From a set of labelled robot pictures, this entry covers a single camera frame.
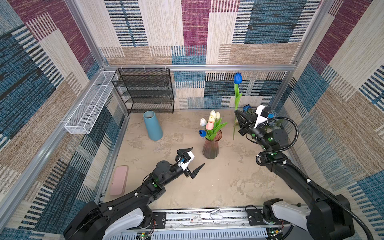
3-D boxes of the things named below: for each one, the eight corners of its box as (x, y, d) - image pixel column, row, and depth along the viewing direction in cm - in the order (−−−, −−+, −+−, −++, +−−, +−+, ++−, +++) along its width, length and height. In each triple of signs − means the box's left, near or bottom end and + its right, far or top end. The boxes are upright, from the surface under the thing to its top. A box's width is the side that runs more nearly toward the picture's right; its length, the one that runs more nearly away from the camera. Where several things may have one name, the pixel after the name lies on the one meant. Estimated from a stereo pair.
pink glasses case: (108, 195, 84) (105, 193, 81) (117, 168, 94) (115, 165, 91) (123, 195, 84) (121, 193, 81) (131, 168, 94) (129, 165, 91)
